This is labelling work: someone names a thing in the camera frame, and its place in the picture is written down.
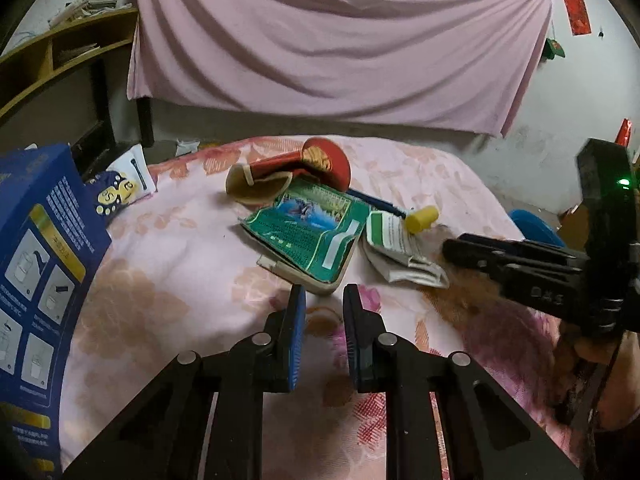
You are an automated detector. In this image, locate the green printed booklet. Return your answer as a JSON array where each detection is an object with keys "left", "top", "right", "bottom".
[{"left": 239, "top": 177, "right": 372, "bottom": 297}]

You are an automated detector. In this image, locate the blue pen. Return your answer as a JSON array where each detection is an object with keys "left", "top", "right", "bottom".
[{"left": 347, "top": 189, "right": 407, "bottom": 219}]

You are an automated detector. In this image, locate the floral blanket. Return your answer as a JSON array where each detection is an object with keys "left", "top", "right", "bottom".
[{"left": 59, "top": 135, "right": 601, "bottom": 480}]

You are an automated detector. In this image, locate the red wall paper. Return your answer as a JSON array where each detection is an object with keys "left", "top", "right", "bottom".
[{"left": 561, "top": 0, "right": 592, "bottom": 37}]

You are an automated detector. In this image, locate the pink hanging sheet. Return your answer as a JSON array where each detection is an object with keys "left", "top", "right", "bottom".
[{"left": 126, "top": 0, "right": 555, "bottom": 137}]

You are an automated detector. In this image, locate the red table tennis paddle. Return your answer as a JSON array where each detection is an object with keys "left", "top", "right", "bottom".
[{"left": 225, "top": 136, "right": 352, "bottom": 207}]

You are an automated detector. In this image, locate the brown cardboard box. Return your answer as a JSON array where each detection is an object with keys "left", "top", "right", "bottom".
[{"left": 557, "top": 202, "right": 593, "bottom": 252}]

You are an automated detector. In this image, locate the yellow plastic cylinder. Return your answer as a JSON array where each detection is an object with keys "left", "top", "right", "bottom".
[{"left": 404, "top": 205, "right": 440, "bottom": 235}]

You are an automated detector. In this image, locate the blue white cartoon packet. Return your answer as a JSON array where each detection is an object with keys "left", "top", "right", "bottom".
[{"left": 82, "top": 144, "right": 158, "bottom": 221}]

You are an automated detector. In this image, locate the blue plastic basin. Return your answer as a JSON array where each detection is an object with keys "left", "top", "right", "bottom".
[{"left": 509, "top": 209, "right": 568, "bottom": 249}]

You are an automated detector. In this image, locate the wooden wall shelf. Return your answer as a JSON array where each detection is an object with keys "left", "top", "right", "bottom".
[{"left": 0, "top": 7, "right": 140, "bottom": 122}]

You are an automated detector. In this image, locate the pile of papers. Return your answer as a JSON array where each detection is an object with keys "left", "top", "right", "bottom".
[{"left": 47, "top": 0, "right": 136, "bottom": 29}]

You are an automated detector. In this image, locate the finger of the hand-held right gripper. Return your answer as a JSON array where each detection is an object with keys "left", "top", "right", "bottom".
[
  {"left": 442, "top": 240, "right": 587, "bottom": 287},
  {"left": 457, "top": 232, "right": 592, "bottom": 262}
]

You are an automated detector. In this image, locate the person's right hand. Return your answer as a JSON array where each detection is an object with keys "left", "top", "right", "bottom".
[{"left": 557, "top": 319, "right": 640, "bottom": 432}]

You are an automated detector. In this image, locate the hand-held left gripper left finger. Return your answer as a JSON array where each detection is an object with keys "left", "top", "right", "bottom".
[{"left": 62, "top": 284, "right": 307, "bottom": 480}]

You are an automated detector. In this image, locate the white green paper packet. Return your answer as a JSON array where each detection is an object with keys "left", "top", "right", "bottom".
[{"left": 362, "top": 210, "right": 451, "bottom": 290}]

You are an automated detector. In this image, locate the blue printed cardboard box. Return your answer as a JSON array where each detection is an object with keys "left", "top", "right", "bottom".
[{"left": 0, "top": 142, "right": 113, "bottom": 480}]

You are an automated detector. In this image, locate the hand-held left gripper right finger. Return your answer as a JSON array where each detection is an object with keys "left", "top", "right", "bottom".
[{"left": 342, "top": 284, "right": 583, "bottom": 480}]

